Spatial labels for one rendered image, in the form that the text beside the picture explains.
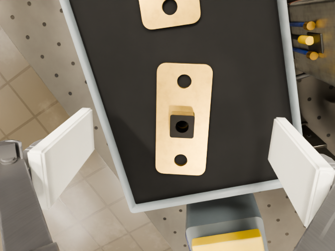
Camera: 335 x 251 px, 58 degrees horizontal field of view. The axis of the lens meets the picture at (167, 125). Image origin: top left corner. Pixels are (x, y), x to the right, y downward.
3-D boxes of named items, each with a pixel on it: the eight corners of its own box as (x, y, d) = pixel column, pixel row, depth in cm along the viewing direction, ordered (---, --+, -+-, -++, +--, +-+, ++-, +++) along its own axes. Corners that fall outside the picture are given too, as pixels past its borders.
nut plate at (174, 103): (204, 174, 23) (205, 182, 22) (155, 171, 24) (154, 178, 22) (213, 64, 21) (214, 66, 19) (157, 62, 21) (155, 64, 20)
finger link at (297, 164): (318, 168, 12) (337, 170, 12) (273, 116, 19) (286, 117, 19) (304, 229, 13) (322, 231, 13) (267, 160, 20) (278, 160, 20)
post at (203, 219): (226, 125, 70) (276, 279, 29) (194, 132, 71) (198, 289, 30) (220, 94, 68) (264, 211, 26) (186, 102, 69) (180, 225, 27)
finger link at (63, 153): (49, 211, 14) (33, 210, 14) (94, 150, 21) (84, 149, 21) (42, 152, 13) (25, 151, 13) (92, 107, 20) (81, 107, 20)
